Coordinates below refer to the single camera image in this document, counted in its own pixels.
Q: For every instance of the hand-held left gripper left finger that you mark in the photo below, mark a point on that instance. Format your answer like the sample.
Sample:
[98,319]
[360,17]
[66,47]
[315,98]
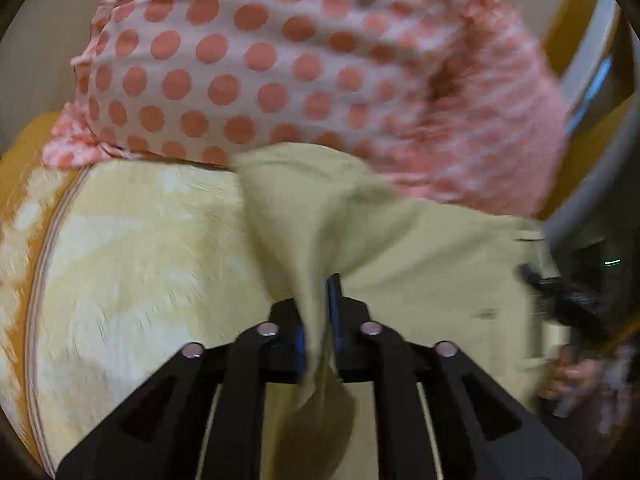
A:
[300,347]

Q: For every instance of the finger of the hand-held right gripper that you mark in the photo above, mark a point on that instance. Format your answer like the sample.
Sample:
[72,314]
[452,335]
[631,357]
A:
[537,282]

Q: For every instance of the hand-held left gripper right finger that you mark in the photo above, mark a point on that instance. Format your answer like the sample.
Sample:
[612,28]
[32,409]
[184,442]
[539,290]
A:
[334,310]

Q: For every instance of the khaki pants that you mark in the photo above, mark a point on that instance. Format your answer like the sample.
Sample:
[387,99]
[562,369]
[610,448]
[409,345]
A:
[425,270]

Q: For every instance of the person's right forearm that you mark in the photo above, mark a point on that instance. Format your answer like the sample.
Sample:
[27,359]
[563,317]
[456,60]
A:
[617,390]

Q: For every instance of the person's right hand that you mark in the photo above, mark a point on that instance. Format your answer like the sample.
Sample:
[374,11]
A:
[567,375]

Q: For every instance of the yellow wooden panel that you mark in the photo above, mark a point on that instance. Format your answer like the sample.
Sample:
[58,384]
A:
[565,15]

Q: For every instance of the pink polka dot pillow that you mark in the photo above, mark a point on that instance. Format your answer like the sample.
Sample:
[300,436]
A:
[280,60]

